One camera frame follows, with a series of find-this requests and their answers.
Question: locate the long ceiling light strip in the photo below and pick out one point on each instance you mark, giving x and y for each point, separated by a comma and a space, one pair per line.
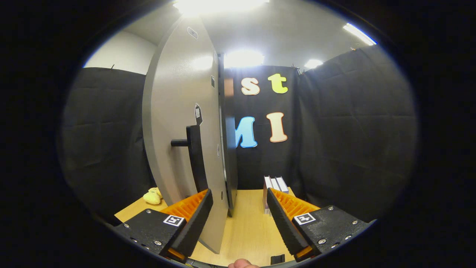
359, 34

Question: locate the small ceiling light panel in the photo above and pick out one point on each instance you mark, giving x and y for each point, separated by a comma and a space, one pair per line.
313, 63

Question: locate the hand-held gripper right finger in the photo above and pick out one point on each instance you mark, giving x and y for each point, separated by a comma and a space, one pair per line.
285, 223

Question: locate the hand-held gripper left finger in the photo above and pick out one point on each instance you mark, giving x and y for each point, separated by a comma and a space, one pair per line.
195, 223

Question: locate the black backdrop cloth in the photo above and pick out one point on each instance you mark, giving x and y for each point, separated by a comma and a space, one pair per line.
353, 130

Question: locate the wide ceiling light panel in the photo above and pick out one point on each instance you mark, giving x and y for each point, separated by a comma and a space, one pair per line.
219, 5

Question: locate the yellow plush toy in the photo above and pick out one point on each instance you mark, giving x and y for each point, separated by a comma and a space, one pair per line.
152, 197

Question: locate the beige cover book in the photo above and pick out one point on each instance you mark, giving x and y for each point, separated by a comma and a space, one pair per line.
275, 184

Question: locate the beige cabinet door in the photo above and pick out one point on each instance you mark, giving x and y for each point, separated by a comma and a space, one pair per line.
171, 93

